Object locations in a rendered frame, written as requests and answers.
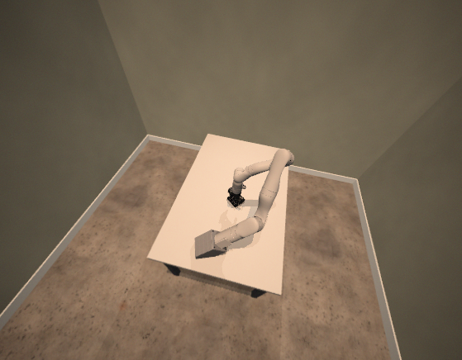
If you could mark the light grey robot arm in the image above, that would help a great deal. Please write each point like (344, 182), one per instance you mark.
(282, 158)

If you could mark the black knob box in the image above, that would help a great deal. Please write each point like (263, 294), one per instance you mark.
(231, 199)

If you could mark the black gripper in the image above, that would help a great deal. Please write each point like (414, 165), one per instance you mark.
(237, 196)

